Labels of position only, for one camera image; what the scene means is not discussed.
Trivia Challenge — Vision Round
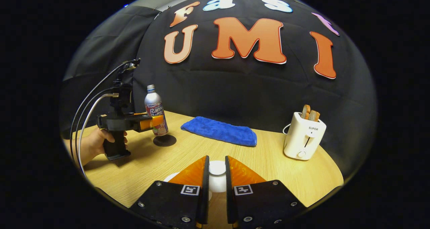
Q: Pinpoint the black backdrop cloth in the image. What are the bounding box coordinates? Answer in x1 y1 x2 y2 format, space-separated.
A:
60 0 377 179

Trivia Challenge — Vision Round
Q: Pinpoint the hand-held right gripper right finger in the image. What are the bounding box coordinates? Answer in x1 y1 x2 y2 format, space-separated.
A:
225 156 306 229

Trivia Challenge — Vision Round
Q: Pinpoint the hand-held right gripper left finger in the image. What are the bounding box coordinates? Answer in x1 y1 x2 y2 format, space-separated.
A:
130 155 210 229

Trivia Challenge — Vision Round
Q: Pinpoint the dark round coaster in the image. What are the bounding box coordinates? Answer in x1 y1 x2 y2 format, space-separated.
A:
153 134 177 147

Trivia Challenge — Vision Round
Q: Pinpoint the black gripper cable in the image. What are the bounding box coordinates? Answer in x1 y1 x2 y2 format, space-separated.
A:
75 87 116 162
70 60 133 162

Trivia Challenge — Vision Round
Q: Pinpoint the silver water bottle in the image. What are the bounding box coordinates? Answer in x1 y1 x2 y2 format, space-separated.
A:
144 85 169 136

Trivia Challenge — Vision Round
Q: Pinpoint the blue towel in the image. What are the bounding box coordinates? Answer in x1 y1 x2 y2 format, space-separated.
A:
181 116 258 147

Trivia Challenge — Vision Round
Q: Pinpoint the white toaster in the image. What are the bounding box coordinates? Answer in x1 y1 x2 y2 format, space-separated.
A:
283 112 327 161

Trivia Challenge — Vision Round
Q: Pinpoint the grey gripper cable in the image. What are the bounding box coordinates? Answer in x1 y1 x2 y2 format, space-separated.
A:
78 93 120 177

